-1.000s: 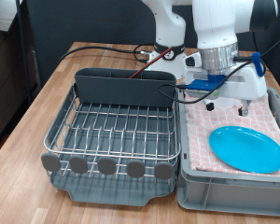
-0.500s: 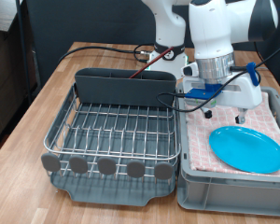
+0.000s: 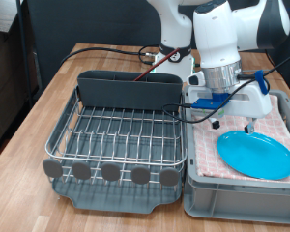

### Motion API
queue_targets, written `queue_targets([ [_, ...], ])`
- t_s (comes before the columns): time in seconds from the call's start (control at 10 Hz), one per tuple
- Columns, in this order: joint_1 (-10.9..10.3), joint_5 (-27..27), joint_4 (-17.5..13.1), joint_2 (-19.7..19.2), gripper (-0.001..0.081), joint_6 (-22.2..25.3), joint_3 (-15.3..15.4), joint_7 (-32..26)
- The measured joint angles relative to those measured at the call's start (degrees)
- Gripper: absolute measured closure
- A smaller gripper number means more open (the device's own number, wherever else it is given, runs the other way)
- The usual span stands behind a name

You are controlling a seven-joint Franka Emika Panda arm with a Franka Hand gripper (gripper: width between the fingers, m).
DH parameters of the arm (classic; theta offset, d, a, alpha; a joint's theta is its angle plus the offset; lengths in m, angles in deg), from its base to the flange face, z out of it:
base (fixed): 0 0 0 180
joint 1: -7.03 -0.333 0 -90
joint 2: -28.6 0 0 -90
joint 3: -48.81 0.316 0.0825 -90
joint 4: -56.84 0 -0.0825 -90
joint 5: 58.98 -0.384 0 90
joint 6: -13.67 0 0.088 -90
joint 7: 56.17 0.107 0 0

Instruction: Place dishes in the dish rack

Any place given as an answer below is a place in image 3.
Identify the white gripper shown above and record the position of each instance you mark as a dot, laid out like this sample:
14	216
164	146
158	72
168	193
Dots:
251	103

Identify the blue plate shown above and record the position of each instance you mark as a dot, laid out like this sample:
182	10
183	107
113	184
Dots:
254	154

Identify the brown wooden spoon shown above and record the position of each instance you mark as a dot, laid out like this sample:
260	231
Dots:
148	71

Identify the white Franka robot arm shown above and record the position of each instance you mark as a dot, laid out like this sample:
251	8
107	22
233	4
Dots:
216	35

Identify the metal dish rack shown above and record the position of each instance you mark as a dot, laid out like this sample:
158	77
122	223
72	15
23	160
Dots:
103	196

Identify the pink checked towel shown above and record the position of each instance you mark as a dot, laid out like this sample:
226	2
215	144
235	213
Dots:
206	148

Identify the grey plastic crate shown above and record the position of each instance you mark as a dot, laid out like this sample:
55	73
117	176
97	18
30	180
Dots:
241	203

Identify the dark grey utensil holder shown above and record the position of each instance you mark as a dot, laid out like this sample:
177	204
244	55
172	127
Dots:
129	93

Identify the dark cabinet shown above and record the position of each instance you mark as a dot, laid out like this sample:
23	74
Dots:
3	80

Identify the light grey panel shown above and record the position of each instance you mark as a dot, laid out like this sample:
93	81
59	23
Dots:
3	14

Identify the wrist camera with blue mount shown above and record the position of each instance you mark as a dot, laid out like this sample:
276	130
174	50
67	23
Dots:
209	103

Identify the black metal post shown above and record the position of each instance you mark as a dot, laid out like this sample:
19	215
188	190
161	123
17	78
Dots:
22	48

